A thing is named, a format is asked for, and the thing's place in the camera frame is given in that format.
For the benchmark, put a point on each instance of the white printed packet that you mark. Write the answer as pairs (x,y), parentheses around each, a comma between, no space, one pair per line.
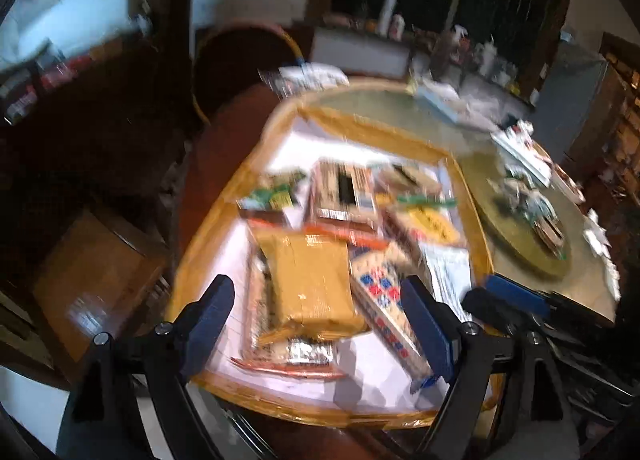
(450,270)

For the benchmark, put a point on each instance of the white napkins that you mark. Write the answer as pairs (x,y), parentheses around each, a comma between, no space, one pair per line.
(597,240)

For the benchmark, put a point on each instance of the blue tissue pack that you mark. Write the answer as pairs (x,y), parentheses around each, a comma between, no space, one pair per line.
(440,100)

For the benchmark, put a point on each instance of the wooden stool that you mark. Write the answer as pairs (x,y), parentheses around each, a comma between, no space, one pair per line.
(95,285)

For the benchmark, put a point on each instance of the wooden shelf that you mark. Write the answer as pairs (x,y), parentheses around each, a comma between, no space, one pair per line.
(622,105)

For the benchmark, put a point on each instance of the black label cracker pack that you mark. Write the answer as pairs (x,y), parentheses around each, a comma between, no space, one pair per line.
(342,195)

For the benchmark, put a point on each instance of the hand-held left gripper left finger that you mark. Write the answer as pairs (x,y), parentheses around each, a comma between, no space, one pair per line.
(210,325)

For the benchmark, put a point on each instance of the white crinkled packet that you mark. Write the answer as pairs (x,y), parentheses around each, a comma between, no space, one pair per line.
(310,78)

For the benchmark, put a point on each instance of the yellow-green turntable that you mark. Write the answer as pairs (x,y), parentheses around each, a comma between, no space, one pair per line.
(500,240)

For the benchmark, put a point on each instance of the silver foil packet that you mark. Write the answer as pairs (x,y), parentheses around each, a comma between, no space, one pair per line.
(307,352)

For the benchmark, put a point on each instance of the clear bag with green zip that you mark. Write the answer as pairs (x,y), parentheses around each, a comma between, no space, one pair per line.
(415,183)

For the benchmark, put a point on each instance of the green snack packet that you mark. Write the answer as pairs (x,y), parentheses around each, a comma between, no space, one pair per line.
(272,195)

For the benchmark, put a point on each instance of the clear-wrapped packets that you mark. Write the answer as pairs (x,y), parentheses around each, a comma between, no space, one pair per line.
(530,200)

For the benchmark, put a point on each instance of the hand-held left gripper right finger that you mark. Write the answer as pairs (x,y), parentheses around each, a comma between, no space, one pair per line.
(430,335)

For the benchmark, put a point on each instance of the mustard yellow snack packet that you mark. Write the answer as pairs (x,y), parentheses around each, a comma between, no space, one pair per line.
(307,280)

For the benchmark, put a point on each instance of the white flat box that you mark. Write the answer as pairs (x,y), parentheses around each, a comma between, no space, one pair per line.
(522,150)

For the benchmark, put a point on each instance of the round-back wooden chair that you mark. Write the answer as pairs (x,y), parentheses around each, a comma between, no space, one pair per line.
(235,70)

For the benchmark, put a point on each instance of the grey cabinet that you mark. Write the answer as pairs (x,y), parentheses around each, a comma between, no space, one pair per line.
(570,95)

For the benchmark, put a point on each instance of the white tray with yellow rim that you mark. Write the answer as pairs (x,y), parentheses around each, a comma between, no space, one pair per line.
(300,140)

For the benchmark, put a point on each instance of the orange-edged cracker packet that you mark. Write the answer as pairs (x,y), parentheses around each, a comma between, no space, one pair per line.
(257,290)

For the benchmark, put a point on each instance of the white bottle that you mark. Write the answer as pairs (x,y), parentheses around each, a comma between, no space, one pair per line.
(387,15)

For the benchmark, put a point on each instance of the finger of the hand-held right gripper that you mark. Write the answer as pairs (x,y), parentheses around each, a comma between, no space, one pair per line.
(515,294)

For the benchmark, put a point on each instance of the spray bottle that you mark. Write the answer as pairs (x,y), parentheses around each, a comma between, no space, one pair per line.
(457,43)

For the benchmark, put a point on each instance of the checkered cracker packet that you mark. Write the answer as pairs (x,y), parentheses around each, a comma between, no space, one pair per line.
(382,295)

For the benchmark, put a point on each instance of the grey-white carton box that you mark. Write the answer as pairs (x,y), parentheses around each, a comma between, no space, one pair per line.
(357,53)

